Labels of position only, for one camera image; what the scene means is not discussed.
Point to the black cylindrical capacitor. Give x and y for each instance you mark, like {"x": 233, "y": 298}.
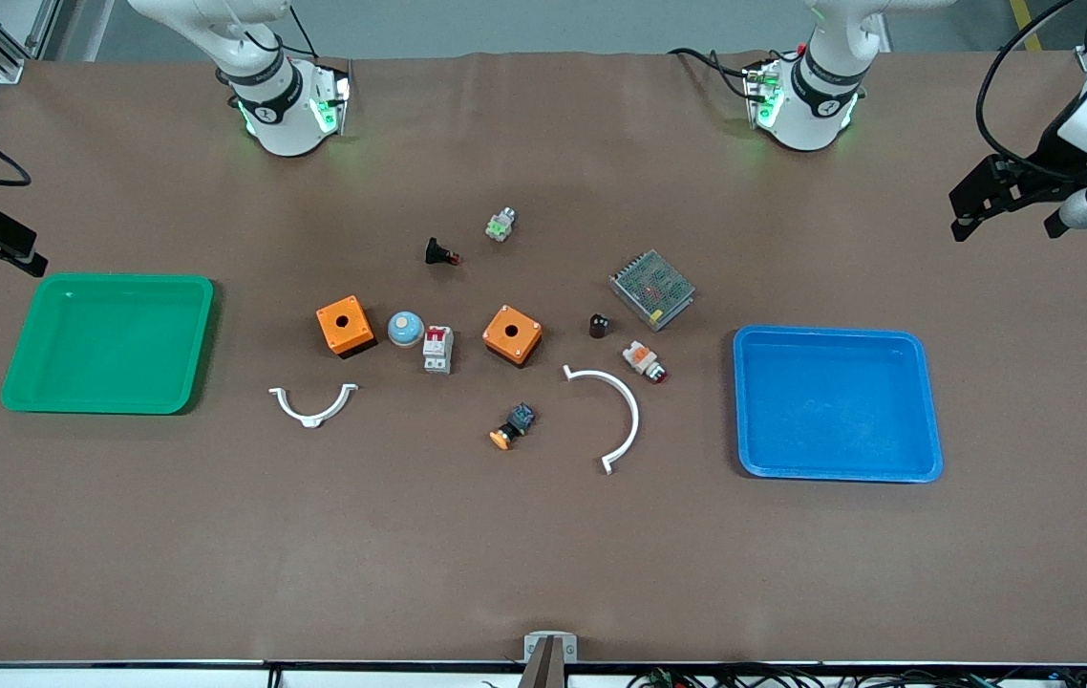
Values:
{"x": 600, "y": 326}

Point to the white red circuit breaker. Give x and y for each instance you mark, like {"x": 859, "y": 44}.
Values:
{"x": 437, "y": 352}

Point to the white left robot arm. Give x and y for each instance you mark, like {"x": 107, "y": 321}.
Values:
{"x": 806, "y": 115}

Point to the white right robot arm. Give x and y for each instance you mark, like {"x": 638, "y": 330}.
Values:
{"x": 276, "y": 115}

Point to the green plastic tray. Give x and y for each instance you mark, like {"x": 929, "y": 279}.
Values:
{"x": 123, "y": 382}

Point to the blue plastic tray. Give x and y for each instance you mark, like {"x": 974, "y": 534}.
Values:
{"x": 840, "y": 411}

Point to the metal mesh power supply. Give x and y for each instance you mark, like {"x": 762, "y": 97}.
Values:
{"x": 651, "y": 290}

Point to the orange button box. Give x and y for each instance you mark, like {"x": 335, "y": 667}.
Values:
{"x": 511, "y": 334}
{"x": 345, "y": 325}

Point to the orange white red pushbutton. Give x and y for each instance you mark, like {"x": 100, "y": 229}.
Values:
{"x": 641, "y": 358}

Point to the blue dome buzzer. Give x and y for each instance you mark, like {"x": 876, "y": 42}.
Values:
{"x": 405, "y": 329}

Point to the orange mushroom pushbutton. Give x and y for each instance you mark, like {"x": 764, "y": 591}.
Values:
{"x": 515, "y": 423}

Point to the small white curved bracket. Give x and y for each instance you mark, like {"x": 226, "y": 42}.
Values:
{"x": 314, "y": 419}

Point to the large white curved bracket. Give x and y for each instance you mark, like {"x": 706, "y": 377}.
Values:
{"x": 634, "y": 411}

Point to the white green switch module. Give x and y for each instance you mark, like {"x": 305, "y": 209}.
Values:
{"x": 500, "y": 225}

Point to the grey metal mount plate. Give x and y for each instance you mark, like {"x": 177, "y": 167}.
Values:
{"x": 532, "y": 647}

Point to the brown camera pole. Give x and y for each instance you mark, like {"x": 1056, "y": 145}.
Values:
{"x": 543, "y": 669}

